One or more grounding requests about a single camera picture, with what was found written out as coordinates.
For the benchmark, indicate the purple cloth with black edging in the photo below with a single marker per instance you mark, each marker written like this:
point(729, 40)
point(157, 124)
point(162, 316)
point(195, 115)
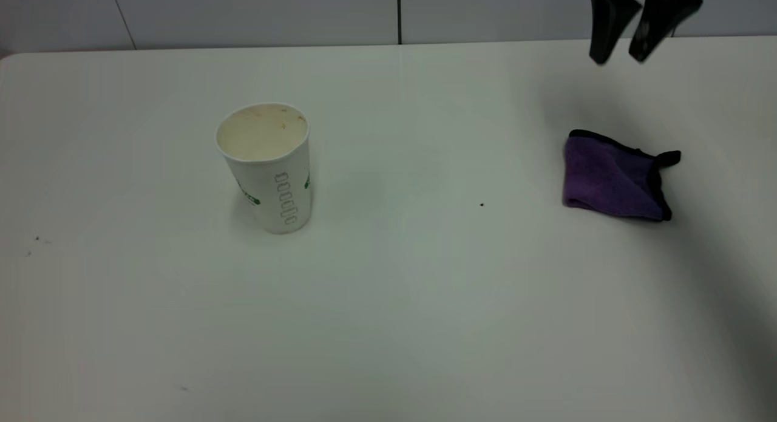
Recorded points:
point(610, 176)

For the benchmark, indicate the white paper cup green print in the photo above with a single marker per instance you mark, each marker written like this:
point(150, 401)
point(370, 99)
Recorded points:
point(267, 173)

